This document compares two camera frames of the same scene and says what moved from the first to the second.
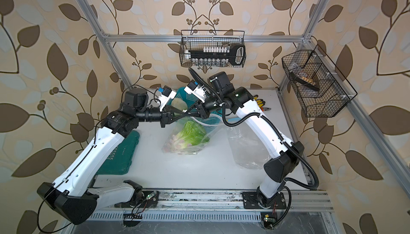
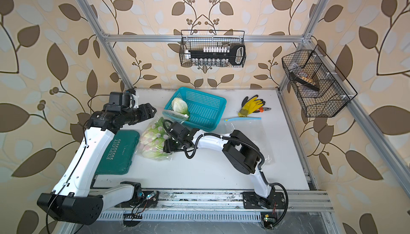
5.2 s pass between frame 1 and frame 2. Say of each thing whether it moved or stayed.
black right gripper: moved
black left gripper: moved
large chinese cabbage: moved
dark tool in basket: stayed
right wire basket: stayed
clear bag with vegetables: moved
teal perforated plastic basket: stayed
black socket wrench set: stayed
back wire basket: stayed
